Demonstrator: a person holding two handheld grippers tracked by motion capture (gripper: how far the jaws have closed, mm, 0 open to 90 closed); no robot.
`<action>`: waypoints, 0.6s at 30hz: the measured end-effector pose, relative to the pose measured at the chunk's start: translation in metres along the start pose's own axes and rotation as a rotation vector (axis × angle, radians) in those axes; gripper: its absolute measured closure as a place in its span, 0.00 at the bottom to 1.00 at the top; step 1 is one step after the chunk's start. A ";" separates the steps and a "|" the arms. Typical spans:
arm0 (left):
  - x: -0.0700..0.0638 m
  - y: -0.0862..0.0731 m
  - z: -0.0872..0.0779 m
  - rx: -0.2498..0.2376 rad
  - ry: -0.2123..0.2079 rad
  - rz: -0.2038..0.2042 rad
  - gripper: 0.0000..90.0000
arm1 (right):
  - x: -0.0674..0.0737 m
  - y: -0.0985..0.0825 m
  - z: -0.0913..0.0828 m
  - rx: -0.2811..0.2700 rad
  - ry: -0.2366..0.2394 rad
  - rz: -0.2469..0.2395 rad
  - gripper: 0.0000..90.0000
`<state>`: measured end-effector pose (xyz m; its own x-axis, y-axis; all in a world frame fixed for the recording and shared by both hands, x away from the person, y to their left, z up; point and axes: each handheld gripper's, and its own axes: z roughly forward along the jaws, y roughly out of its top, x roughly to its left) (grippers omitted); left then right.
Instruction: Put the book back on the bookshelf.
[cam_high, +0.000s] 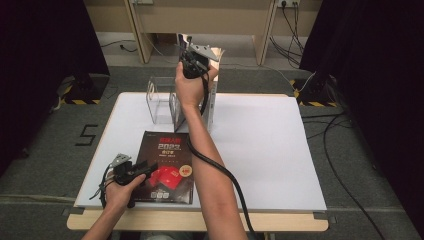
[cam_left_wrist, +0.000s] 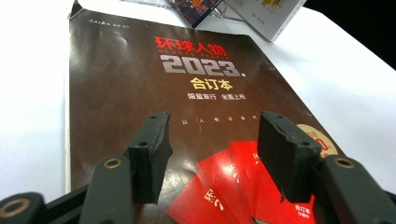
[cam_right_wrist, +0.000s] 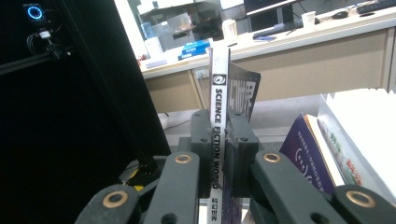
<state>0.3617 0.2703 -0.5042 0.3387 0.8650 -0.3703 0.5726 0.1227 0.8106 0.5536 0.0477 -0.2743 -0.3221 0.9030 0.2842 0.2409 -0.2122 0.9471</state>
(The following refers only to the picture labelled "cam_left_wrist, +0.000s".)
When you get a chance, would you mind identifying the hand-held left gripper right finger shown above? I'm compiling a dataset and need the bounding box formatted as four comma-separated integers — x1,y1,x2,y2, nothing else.
257,110,323,203

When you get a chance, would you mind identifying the white book with picture grid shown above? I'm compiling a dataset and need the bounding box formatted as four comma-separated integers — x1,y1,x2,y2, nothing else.
228,0,307,43

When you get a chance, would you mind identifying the brown magazine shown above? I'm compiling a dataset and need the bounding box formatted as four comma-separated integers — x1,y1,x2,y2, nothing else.
64,1,347,224

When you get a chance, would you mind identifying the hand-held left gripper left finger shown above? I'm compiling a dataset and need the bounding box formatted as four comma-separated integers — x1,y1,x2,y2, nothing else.
126,111,174,205

